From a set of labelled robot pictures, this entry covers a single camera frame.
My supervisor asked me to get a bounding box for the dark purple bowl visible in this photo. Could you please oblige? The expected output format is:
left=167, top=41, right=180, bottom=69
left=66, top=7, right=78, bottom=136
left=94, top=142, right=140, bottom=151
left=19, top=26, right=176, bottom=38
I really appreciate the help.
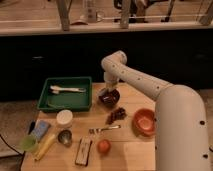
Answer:
left=98, top=89, right=120, bottom=107

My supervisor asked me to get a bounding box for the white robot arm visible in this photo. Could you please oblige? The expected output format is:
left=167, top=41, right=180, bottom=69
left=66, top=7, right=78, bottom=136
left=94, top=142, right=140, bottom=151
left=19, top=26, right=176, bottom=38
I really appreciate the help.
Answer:
left=101, top=51, right=211, bottom=171

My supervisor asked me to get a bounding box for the orange bowl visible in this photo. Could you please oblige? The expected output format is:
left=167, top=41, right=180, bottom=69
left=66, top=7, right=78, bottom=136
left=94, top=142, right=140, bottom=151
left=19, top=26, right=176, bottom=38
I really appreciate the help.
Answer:
left=132, top=108, right=155, bottom=137

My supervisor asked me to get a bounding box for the dark grape bunch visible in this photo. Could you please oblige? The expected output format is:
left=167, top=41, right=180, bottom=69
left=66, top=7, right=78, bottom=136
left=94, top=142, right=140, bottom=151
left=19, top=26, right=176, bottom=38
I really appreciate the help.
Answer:
left=106, top=107, right=127, bottom=125

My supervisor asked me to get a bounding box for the green plastic tray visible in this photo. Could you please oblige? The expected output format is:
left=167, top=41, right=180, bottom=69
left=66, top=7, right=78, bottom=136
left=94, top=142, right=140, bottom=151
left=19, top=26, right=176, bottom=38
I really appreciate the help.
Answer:
left=37, top=77, right=92, bottom=112

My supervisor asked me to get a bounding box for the silver fork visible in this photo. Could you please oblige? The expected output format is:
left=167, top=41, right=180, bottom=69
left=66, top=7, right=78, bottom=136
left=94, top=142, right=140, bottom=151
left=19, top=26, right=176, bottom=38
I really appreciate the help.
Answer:
left=89, top=125, right=121, bottom=134

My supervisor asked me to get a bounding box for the white brush in tray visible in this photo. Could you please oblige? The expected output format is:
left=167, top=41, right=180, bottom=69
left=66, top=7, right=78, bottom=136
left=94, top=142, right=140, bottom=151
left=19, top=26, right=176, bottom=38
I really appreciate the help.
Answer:
left=50, top=85, right=86, bottom=94

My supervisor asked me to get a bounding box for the orange tomato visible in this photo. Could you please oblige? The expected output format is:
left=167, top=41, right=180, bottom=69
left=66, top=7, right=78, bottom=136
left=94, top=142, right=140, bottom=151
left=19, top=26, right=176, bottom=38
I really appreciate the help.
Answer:
left=97, top=139, right=111, bottom=154

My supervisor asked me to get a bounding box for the brown rectangular box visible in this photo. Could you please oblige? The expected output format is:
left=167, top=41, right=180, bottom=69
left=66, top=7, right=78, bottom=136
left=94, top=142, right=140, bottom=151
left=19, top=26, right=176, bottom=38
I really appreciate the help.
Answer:
left=75, top=138, right=92, bottom=166

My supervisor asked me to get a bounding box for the silver metal cup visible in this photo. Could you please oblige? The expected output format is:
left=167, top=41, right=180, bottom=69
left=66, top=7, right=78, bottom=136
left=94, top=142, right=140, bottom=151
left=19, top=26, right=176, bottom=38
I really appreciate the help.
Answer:
left=58, top=130, right=72, bottom=147

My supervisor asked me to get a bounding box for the blue sponge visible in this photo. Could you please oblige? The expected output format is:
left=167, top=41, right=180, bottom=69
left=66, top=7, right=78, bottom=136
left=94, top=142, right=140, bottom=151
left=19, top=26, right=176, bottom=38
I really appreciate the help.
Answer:
left=31, top=120, right=50, bottom=141

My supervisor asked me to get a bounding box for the green plastic cup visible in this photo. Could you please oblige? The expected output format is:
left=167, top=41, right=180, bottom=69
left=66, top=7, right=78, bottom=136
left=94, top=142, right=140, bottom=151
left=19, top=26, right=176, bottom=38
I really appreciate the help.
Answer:
left=20, top=135, right=38, bottom=152

